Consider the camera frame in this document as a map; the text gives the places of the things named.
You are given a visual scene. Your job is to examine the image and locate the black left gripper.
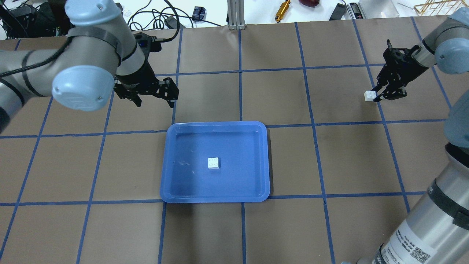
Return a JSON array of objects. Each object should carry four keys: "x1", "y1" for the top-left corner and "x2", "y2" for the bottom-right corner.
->
[{"x1": 114, "y1": 61, "x2": 180, "y2": 108}]

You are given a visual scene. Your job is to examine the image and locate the brass cylinder tool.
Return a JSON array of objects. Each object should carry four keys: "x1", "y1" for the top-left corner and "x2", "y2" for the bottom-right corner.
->
[{"x1": 274, "y1": 0, "x2": 291, "y2": 23}]

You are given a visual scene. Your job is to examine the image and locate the black power adapter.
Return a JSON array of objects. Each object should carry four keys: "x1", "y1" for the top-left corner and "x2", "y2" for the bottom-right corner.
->
[{"x1": 164, "y1": 16, "x2": 186, "y2": 29}]

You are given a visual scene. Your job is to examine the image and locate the black device top right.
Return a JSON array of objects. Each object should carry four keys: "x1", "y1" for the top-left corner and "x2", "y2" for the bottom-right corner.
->
[{"x1": 329, "y1": 3, "x2": 347, "y2": 21}]

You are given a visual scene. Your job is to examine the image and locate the blue plastic tray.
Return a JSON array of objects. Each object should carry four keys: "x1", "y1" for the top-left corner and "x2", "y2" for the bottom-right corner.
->
[{"x1": 160, "y1": 121, "x2": 271, "y2": 203}]

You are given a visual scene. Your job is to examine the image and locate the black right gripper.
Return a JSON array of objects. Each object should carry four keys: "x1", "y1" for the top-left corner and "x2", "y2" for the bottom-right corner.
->
[{"x1": 371, "y1": 40, "x2": 422, "y2": 102}]

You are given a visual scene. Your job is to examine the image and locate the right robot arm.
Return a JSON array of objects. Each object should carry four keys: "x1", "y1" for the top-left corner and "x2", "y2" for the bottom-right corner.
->
[{"x1": 357, "y1": 7, "x2": 468, "y2": 264}]

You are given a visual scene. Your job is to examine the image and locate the red fruit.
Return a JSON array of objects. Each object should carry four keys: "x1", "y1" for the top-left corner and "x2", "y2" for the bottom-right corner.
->
[{"x1": 299, "y1": 0, "x2": 320, "y2": 7}]

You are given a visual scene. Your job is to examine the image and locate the black cable bundle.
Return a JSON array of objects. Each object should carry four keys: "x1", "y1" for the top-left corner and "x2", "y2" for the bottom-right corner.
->
[{"x1": 126, "y1": 0, "x2": 224, "y2": 32}]

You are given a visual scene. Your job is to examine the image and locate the white block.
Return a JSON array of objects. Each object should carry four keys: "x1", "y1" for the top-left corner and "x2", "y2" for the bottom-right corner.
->
[
  {"x1": 207, "y1": 157, "x2": 221, "y2": 169},
  {"x1": 363, "y1": 91, "x2": 377, "y2": 102}
]

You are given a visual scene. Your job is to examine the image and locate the small blue black device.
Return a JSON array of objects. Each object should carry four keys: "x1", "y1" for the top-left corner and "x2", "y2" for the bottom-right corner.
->
[{"x1": 192, "y1": 6, "x2": 206, "y2": 22}]

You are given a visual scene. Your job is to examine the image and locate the metal tin box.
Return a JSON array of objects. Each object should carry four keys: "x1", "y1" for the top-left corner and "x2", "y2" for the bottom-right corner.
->
[{"x1": 357, "y1": 0, "x2": 400, "y2": 19}]

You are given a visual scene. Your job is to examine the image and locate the gold wire rack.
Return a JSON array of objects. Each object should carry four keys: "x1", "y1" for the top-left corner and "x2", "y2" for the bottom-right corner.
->
[{"x1": 396, "y1": 0, "x2": 468, "y2": 17}]

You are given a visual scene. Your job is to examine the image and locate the aluminium frame post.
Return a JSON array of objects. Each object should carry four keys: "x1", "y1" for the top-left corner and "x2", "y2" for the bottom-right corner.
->
[{"x1": 227, "y1": 0, "x2": 246, "y2": 30}]

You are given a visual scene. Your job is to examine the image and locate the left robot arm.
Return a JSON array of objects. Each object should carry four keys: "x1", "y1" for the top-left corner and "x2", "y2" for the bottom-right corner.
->
[{"x1": 0, "y1": 0, "x2": 179, "y2": 132}]

